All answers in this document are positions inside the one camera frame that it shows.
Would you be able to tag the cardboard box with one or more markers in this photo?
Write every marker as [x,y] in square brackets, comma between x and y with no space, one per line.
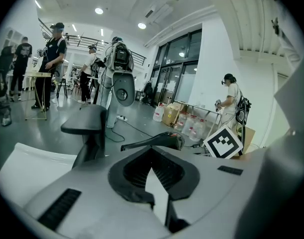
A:
[170,114]

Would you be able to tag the person's grey shirt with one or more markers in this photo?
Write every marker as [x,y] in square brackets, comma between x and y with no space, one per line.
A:
[291,96]

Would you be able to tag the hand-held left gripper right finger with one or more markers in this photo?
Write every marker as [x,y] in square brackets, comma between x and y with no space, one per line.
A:
[211,183]

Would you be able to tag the black leg chair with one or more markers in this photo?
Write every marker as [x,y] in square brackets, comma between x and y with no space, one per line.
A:
[61,88]

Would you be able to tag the black shirt clip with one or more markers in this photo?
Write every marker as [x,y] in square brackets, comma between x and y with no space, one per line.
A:
[275,26]

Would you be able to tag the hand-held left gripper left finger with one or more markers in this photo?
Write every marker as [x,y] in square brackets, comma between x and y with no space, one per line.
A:
[92,203]

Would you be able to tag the round ceiling light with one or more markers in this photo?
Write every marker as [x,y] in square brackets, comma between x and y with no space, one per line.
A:
[99,11]
[142,25]

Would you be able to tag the black balcony railing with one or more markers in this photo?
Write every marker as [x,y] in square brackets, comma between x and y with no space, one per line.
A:
[137,56]

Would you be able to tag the clear water jug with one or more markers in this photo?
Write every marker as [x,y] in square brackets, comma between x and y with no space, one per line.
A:
[180,122]
[198,131]
[158,114]
[188,127]

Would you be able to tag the white wall shelf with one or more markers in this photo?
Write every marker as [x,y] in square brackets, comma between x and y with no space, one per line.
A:
[15,37]

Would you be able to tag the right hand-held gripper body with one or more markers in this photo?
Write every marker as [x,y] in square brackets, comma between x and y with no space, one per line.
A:
[223,143]

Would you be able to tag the ceiling air conditioner unit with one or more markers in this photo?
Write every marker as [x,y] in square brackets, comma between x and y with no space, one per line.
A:
[159,14]

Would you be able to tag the black framed glass doors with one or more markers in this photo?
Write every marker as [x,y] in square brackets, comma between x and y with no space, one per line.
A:
[177,68]

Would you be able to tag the white power strip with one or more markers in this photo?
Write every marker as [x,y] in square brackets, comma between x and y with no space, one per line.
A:
[122,118]

